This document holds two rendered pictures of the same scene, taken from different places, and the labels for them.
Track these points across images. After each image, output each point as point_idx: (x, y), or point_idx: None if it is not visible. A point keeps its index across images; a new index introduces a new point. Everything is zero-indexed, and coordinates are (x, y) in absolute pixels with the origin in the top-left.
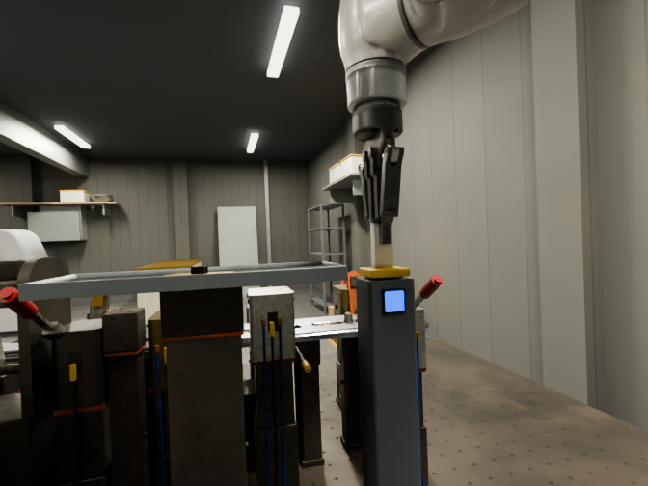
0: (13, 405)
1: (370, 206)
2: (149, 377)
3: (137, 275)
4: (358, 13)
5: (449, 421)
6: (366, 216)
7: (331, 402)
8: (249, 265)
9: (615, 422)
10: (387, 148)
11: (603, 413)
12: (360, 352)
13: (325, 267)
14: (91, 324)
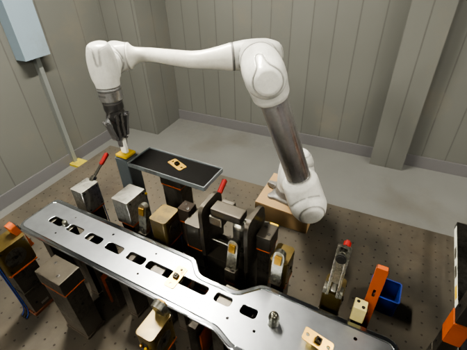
0: (225, 248)
1: (120, 134)
2: (181, 228)
3: (185, 180)
4: (119, 67)
5: (42, 255)
6: (118, 139)
7: (39, 317)
8: (151, 169)
9: (15, 212)
10: (128, 111)
11: (5, 217)
12: (134, 181)
13: (154, 148)
14: (197, 217)
